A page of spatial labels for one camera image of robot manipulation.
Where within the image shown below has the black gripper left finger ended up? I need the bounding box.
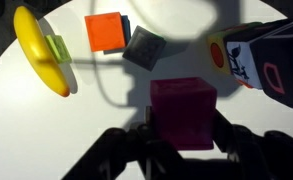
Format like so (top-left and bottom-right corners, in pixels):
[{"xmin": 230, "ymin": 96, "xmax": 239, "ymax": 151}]
[{"xmin": 62, "ymin": 105, "xmax": 179, "ymax": 180}]

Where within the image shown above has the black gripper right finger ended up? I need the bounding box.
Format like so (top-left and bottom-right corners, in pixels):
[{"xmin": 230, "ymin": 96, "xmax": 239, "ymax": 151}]
[{"xmin": 212, "ymin": 109, "xmax": 293, "ymax": 180}]

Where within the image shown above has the pink block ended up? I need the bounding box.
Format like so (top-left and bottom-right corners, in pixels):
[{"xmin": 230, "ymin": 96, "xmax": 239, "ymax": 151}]
[{"xmin": 149, "ymin": 77, "xmax": 218, "ymax": 151}]

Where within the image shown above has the grey dice block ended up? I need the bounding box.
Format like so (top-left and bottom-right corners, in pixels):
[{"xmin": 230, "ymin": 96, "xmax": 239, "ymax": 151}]
[{"xmin": 122, "ymin": 25, "xmax": 167, "ymax": 72}]

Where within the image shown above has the orange block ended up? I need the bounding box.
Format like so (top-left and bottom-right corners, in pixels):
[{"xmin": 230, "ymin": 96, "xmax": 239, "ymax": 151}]
[{"xmin": 84, "ymin": 12, "xmax": 127, "ymax": 53}]

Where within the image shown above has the small lime green block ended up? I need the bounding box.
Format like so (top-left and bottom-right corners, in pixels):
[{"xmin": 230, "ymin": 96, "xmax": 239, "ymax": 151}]
[{"xmin": 44, "ymin": 34, "xmax": 73, "ymax": 65}]

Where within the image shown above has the dark blue block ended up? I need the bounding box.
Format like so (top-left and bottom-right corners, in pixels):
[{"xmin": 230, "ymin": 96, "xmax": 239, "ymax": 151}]
[{"xmin": 120, "ymin": 14, "xmax": 133, "ymax": 46}]

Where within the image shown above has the blue black fabric cube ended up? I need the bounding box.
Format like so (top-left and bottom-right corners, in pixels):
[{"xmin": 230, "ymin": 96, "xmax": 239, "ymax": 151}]
[{"xmin": 249, "ymin": 18, "xmax": 293, "ymax": 113}]

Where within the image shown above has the black white fabric cube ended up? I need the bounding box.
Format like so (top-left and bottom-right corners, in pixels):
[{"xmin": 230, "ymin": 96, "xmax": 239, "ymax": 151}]
[{"xmin": 225, "ymin": 19, "xmax": 293, "ymax": 91}]

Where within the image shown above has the yellow green fabric cube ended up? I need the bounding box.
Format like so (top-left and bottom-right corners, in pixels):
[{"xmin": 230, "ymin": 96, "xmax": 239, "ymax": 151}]
[{"xmin": 207, "ymin": 21, "xmax": 264, "ymax": 76}]

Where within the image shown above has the yellow banana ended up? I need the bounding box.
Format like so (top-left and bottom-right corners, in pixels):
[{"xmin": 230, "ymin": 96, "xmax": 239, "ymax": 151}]
[{"xmin": 13, "ymin": 5, "xmax": 71, "ymax": 98}]

